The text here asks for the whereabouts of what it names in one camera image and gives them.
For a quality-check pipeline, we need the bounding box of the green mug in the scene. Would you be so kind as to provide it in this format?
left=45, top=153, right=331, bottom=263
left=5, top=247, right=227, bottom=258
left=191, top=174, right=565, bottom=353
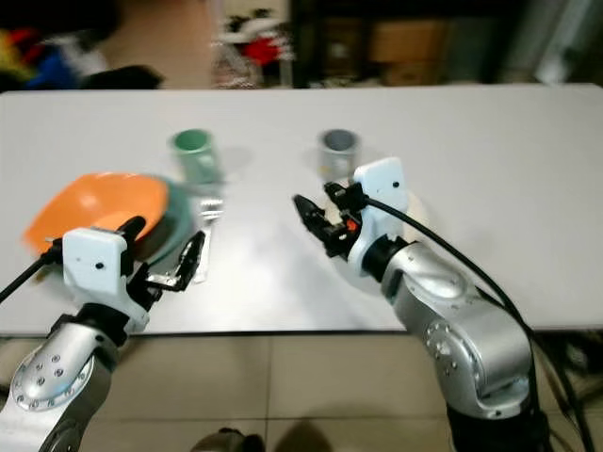
left=170, top=128, right=222, bottom=185

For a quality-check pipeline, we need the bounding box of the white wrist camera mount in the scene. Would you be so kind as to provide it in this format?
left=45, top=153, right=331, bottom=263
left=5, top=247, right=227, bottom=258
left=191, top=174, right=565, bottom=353
left=62, top=226, right=142, bottom=332
left=347, top=157, right=411, bottom=274

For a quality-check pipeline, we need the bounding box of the silver fork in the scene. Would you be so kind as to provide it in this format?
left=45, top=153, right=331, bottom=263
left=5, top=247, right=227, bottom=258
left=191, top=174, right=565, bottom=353
left=196, top=195, right=225, bottom=283

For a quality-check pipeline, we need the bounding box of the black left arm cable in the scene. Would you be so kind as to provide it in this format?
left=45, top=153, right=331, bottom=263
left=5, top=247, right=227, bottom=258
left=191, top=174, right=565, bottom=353
left=0, top=240, right=67, bottom=304

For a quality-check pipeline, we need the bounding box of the orange bowl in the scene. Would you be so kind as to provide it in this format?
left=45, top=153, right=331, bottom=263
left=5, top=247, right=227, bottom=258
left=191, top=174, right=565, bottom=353
left=22, top=171, right=171, bottom=255

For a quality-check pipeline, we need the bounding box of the large cardboard box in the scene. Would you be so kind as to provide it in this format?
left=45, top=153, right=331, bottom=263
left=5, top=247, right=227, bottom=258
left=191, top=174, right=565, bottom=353
left=367, top=19, right=444, bottom=62

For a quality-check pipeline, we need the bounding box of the black bag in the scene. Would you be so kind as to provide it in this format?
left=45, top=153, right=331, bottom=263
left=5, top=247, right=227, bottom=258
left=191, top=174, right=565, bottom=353
left=80, top=66, right=166, bottom=92

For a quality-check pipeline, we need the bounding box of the teal green plate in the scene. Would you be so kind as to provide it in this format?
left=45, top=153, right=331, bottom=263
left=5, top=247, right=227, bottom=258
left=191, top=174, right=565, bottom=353
left=137, top=174, right=199, bottom=265

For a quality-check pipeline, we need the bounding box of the red cloth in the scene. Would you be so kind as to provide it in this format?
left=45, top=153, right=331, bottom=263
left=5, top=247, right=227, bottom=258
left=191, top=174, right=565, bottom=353
left=245, top=36, right=288, bottom=65

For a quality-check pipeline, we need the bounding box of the grey mug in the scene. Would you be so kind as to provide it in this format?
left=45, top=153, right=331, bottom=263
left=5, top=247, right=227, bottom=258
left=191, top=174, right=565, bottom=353
left=318, top=128, right=362, bottom=183

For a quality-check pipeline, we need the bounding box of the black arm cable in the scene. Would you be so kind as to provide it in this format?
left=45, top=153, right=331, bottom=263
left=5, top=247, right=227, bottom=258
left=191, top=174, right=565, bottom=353
left=360, top=193, right=576, bottom=452
left=0, top=240, right=67, bottom=304

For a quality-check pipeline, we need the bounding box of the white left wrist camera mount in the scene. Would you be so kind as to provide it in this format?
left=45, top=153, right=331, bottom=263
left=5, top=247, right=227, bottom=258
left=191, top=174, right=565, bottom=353
left=62, top=226, right=142, bottom=332

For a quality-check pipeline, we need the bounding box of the small cardboard box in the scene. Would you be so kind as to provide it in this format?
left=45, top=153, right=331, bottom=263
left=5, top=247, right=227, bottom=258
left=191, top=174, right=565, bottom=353
left=382, top=61, right=434, bottom=86

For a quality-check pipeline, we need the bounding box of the black shelf unit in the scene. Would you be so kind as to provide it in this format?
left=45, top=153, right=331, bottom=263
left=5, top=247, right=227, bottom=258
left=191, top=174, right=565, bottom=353
left=290, top=0, right=533, bottom=90

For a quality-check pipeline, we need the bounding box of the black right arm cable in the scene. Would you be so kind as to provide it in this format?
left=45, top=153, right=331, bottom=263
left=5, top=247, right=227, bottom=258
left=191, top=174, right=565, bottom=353
left=360, top=193, right=576, bottom=452

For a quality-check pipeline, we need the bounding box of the white rack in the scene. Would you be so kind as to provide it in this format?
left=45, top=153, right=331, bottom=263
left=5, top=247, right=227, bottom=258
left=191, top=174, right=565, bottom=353
left=217, top=11, right=293, bottom=90

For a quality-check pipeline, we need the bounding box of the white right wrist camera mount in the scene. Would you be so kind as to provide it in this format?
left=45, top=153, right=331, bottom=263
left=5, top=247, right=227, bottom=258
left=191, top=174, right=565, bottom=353
left=347, top=157, right=411, bottom=274

